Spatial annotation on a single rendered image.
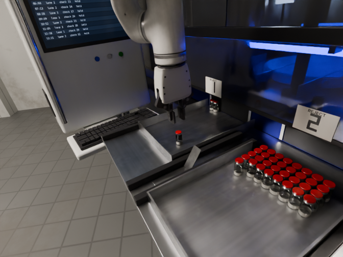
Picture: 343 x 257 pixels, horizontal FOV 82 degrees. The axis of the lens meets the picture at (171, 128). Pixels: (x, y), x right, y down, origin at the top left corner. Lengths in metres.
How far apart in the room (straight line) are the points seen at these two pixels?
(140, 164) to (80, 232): 1.14
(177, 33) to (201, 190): 0.38
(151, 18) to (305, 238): 0.55
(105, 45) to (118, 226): 1.18
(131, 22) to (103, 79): 0.54
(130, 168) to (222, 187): 0.26
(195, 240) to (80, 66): 0.84
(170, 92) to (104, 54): 0.56
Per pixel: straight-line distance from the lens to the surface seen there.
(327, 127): 0.53
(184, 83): 0.56
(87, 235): 1.64
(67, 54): 1.00
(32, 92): 4.26
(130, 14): 0.55
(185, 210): 0.47
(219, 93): 0.71
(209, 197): 0.49
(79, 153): 0.88
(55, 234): 1.76
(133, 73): 1.11
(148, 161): 0.60
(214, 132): 0.71
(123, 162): 0.63
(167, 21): 0.50
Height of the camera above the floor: 1.26
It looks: 30 degrees down
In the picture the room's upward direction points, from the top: 6 degrees counter-clockwise
